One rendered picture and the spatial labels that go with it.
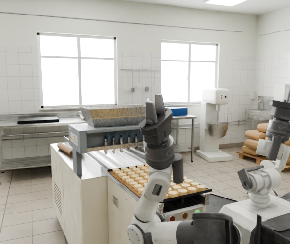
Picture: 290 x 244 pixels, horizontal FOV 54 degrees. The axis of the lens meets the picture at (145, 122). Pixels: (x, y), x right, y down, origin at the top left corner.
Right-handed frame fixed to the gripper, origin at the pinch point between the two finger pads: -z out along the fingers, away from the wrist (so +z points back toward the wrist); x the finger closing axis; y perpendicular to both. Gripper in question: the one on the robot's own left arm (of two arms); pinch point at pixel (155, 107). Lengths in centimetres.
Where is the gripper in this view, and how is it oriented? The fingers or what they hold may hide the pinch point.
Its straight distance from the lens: 76.9
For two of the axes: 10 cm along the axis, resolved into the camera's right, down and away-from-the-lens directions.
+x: 5.3, -4.8, 7.0
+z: 1.0, 8.5, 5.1
